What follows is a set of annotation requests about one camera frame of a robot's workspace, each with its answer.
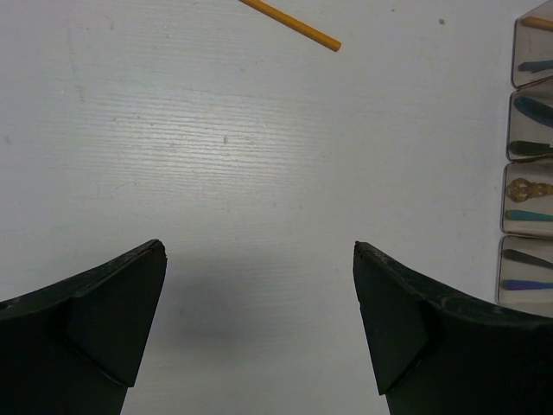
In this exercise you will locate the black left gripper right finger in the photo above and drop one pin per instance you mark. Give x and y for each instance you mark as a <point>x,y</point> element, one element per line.
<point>437,350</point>

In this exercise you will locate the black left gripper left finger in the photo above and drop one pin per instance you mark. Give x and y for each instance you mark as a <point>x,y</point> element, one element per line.
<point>76,346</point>

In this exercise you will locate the iridescent purple spoon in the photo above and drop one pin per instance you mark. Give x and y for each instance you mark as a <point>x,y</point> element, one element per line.
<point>524,285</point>

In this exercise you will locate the black spoon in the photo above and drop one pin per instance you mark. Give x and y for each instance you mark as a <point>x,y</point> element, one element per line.
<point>524,258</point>

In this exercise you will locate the gold fork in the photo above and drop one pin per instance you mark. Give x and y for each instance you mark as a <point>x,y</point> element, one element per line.
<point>521,190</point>

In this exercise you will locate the black knife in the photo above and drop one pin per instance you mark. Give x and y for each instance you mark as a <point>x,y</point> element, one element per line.
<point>529,149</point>

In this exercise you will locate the blue iridescent knife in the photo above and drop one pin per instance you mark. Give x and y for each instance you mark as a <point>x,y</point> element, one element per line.
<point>534,110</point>

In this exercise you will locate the teal chopstick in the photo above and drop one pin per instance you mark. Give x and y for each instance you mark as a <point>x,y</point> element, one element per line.
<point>535,66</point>

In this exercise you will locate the orange chopstick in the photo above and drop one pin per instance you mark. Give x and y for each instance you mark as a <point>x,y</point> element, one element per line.
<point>537,23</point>
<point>294,24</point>

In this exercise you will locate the clear compartment organizer tray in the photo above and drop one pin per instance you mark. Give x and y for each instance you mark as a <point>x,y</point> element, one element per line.
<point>534,238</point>

